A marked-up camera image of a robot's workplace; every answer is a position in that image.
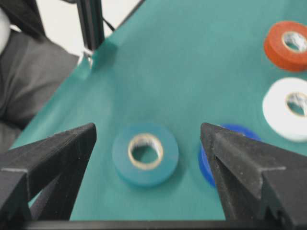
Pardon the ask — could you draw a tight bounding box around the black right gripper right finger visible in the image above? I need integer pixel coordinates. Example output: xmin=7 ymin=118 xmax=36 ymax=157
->
xmin=201 ymin=123 xmax=307 ymax=230

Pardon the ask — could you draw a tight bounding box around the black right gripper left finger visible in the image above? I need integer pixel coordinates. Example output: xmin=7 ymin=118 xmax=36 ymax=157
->
xmin=0 ymin=123 xmax=96 ymax=230

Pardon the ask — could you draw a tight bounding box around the green tape roll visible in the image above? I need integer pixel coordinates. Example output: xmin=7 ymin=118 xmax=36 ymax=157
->
xmin=112 ymin=123 xmax=179 ymax=187

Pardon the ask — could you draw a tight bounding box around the blue tape roll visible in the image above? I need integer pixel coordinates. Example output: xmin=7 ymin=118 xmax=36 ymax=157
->
xmin=198 ymin=123 xmax=261 ymax=187

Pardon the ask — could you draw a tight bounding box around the white tape roll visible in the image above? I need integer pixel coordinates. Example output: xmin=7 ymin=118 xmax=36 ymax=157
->
xmin=262 ymin=77 xmax=307 ymax=142

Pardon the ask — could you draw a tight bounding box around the orange tape roll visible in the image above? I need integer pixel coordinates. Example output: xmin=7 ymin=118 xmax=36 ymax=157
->
xmin=263 ymin=21 xmax=307 ymax=72

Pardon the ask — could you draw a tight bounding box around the green table cloth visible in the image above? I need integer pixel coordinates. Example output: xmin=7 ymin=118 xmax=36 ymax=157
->
xmin=14 ymin=0 xmax=307 ymax=220

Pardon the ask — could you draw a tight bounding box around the black camera cable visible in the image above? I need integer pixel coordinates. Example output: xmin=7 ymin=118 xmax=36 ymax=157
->
xmin=102 ymin=16 xmax=116 ymax=32

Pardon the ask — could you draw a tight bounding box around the black aluminium frame rail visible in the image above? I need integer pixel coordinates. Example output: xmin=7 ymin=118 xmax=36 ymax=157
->
xmin=76 ymin=0 xmax=105 ymax=51

